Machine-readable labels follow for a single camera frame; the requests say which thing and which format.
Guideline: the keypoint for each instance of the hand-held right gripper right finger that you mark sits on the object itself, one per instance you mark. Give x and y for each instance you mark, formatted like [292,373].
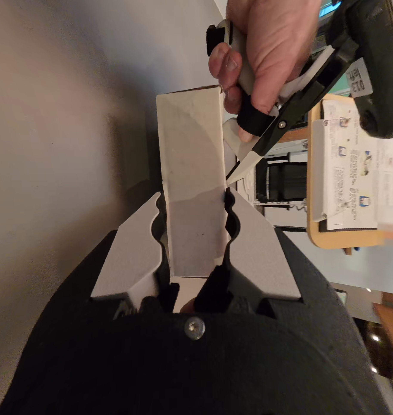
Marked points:
[264,259]

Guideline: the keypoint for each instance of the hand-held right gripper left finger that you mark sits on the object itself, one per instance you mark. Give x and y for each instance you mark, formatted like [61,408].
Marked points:
[125,259]

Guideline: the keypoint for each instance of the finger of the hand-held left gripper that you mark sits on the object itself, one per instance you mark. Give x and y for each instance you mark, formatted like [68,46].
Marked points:
[248,162]

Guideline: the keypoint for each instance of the white cardboard box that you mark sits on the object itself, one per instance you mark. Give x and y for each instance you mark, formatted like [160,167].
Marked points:
[193,162]

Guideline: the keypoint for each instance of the person's right hand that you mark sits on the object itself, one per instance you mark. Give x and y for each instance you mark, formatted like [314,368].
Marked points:
[188,306]

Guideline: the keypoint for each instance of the person's left hand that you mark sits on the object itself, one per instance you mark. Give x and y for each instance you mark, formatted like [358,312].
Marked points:
[274,48]

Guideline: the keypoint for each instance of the black equipment case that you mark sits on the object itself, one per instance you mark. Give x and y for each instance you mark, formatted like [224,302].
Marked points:
[287,181]

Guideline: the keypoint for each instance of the light wooden board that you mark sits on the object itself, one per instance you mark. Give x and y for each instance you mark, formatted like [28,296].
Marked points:
[345,240]

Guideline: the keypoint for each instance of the printed paper sheet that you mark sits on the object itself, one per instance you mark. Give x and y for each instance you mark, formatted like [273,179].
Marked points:
[345,181]

